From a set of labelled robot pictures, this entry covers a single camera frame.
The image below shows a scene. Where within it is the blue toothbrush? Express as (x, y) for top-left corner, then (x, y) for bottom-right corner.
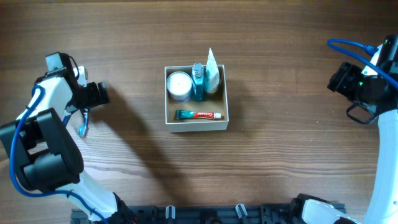
(78, 108), (90, 138)

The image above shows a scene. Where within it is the white round jar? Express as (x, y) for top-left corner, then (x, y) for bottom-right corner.
(166, 72), (192, 103)

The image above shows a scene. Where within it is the teal mouthwash bottle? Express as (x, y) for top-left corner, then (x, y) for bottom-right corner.
(192, 63), (205, 101)

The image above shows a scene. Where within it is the white lotion tube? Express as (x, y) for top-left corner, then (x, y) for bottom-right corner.
(205, 48), (220, 94)

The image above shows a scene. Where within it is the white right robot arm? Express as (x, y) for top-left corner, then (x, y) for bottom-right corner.
(327, 35), (397, 223)

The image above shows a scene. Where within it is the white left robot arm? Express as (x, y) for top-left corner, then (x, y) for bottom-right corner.
(1, 52), (138, 223)

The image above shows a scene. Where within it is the white cardboard box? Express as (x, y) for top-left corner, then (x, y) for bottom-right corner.
(164, 65), (229, 133)

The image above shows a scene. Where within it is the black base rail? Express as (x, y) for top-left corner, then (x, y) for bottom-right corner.
(70, 203), (303, 224)

